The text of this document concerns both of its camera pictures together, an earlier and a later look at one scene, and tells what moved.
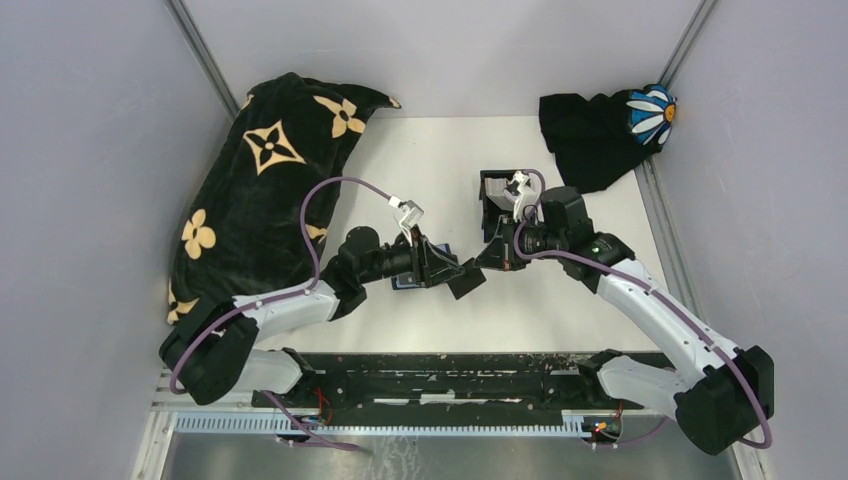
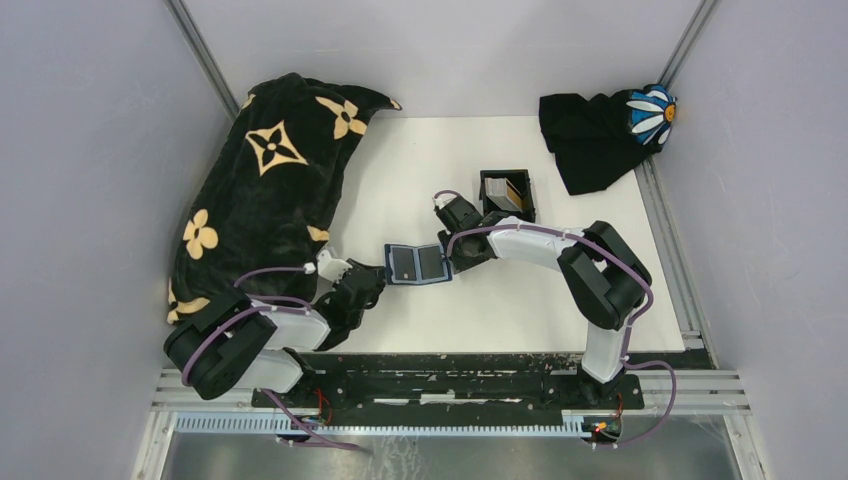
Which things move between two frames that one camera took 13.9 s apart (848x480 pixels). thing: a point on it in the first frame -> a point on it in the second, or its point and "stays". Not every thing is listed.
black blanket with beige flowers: [242, 230] stays
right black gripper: [502, 254] -> [461, 264]
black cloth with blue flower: [599, 140] stays
